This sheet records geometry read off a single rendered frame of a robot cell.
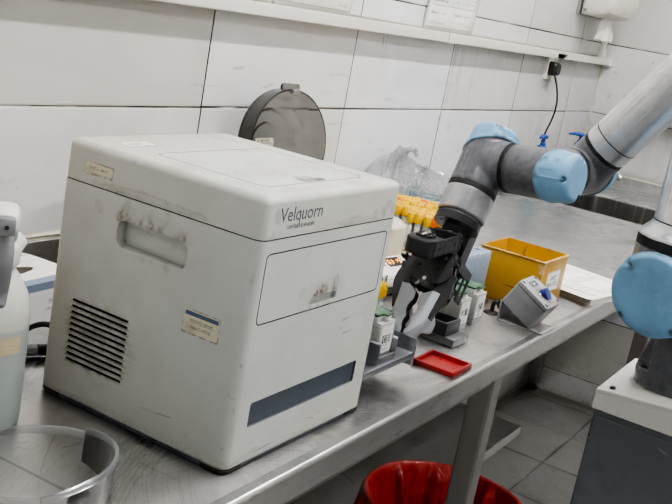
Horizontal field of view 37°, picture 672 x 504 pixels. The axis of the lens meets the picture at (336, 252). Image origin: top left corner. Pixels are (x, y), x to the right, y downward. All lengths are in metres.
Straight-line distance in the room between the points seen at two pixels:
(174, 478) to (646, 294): 0.66
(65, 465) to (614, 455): 0.81
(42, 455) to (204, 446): 0.16
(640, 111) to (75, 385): 0.88
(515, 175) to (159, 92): 0.67
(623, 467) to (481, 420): 0.30
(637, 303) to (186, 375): 0.61
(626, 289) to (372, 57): 1.18
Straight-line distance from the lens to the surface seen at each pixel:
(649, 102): 1.53
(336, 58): 2.26
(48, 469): 1.05
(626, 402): 1.49
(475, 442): 1.75
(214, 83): 1.92
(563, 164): 1.45
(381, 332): 1.33
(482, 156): 1.51
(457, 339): 1.61
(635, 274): 1.36
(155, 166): 1.06
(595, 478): 1.56
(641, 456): 1.53
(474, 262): 1.84
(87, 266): 1.14
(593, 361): 4.14
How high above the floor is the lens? 1.37
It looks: 14 degrees down
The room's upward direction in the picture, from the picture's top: 11 degrees clockwise
